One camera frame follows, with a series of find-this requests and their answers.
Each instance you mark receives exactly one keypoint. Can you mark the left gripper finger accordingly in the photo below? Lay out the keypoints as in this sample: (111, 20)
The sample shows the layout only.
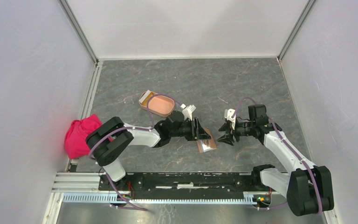
(202, 134)
(196, 123)

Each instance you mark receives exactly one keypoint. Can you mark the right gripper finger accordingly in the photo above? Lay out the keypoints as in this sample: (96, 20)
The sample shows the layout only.
(227, 139)
(226, 127)

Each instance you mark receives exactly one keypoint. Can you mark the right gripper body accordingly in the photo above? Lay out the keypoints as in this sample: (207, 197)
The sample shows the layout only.
(243, 129)

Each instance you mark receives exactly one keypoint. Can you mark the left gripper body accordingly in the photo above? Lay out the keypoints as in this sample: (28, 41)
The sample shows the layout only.
(187, 129)

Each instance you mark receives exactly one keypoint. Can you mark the tan leather card holder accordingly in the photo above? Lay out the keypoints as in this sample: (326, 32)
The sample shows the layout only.
(206, 145)

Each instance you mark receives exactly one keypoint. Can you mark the pink oval tray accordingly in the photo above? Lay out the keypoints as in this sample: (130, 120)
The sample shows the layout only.
(159, 105)

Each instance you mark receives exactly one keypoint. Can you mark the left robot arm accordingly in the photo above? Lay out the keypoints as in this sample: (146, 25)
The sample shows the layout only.
(108, 141)

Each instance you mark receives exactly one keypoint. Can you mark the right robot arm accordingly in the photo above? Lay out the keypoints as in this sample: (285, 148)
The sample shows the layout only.
(307, 187)

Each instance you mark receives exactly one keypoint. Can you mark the red crumpled cloth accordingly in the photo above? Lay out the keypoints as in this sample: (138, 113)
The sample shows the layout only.
(75, 138)

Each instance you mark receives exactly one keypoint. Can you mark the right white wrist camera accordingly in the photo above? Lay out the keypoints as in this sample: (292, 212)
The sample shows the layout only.
(230, 116)

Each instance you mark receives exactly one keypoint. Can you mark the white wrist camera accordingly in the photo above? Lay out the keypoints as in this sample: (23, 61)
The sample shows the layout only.
(187, 111)
(230, 116)

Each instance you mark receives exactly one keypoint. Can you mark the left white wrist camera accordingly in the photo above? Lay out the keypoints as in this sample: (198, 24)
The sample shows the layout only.
(187, 111)

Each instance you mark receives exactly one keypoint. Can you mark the white toothed cable duct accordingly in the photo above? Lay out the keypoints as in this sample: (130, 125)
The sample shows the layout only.
(114, 198)

